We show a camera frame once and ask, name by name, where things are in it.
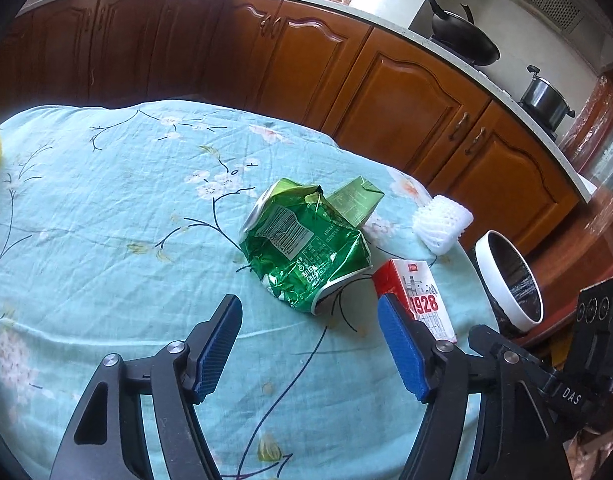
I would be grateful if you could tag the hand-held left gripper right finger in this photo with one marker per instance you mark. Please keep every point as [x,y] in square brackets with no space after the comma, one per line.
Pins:
[401,350]

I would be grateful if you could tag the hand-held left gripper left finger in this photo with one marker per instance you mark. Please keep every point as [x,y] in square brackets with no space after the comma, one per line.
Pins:
[219,350]

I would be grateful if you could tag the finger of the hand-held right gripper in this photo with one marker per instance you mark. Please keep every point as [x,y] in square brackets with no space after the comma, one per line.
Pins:
[482,336]

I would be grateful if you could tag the white trash bin black bag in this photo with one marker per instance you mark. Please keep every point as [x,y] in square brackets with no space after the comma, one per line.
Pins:
[511,285]

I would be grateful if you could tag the red and white drink carton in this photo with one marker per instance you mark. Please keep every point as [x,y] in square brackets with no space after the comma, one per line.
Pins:
[416,285]

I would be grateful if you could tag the green snack bag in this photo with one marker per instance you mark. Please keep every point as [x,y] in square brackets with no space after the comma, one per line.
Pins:
[296,245]

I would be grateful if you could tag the green drink carton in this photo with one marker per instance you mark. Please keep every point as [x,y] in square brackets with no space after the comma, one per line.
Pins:
[356,197]

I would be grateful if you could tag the white foam fruit net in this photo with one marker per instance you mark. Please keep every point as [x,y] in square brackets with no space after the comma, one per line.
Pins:
[441,222]

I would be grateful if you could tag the light blue floral tablecloth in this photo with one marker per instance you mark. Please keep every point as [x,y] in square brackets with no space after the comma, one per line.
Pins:
[111,240]

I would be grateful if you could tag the steel cooking pot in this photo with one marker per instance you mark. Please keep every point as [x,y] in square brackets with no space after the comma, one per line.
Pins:
[543,97]

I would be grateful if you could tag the wooden lower kitchen cabinets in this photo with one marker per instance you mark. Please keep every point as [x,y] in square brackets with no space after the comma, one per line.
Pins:
[386,90]

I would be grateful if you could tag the black wok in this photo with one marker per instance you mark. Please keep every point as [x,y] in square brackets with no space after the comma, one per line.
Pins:
[466,40]

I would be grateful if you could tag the black spatula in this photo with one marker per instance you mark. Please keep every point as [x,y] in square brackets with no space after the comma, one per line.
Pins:
[467,14]

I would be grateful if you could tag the range hood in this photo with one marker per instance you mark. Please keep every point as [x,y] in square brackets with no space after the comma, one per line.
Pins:
[551,5]

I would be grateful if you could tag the wooden door frame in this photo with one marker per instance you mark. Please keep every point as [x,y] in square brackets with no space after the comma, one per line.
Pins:
[598,145]

